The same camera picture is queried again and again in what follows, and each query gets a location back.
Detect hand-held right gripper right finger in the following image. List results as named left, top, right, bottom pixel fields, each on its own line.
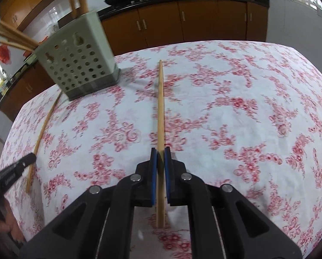
left=164, top=146, right=303, bottom=259

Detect hanging red plastic bag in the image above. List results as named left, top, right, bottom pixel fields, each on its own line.
left=0, top=45, right=12, bottom=65

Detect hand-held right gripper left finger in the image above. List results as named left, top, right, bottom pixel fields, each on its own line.
left=19, top=148, right=158, bottom=259

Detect orange wooden upper cabinets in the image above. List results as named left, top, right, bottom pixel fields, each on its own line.
left=0, top=0, right=70, bottom=31

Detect grey perforated utensil holder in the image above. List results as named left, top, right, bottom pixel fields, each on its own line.
left=34, top=11, right=122, bottom=101

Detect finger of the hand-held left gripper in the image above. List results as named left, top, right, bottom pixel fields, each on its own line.
left=0, top=152, right=38, bottom=195

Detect red floral tablecloth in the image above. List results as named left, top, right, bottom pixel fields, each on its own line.
left=0, top=40, right=322, bottom=259

